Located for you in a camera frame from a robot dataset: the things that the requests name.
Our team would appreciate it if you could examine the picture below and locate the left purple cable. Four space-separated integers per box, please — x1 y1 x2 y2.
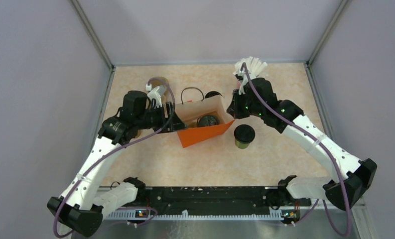
53 77 176 239

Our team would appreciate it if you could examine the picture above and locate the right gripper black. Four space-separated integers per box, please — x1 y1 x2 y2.
227 88 264 119

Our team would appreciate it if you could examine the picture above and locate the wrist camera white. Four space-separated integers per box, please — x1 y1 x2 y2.
145 84 167 109
235 74 249 95

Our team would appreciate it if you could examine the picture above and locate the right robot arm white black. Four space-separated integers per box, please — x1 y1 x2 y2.
227 77 378 211

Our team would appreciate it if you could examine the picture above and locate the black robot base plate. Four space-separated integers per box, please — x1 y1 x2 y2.
133 186 312 216

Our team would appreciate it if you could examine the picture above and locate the brown pulp cup carrier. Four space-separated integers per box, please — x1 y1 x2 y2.
148 77 169 103

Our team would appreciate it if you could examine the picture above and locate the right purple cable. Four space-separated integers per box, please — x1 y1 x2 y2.
240 62 353 238

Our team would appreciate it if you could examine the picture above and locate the black cup lid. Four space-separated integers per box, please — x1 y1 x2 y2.
196 115 220 127
233 124 256 144
205 91 222 99

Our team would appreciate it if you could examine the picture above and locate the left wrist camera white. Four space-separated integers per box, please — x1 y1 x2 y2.
145 84 167 109

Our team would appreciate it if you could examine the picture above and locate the white toothed cable rail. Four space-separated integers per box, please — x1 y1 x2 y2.
105 210 284 221

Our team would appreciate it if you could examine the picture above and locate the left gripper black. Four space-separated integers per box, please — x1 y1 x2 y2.
135 101 188 133

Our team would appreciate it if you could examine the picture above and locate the purple cable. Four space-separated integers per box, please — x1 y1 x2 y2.
240 62 353 238
53 77 176 239

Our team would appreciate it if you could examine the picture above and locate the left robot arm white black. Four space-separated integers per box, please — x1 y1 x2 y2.
47 91 181 239

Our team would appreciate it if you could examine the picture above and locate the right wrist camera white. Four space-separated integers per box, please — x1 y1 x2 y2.
235 74 249 95

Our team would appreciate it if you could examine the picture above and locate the bundle of white wrapped straws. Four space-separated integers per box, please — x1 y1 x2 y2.
233 56 267 79

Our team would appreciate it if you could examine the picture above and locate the orange paper bag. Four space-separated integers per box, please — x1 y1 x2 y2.
175 87 234 148

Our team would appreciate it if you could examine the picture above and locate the green paper cup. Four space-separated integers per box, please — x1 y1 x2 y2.
233 124 256 150

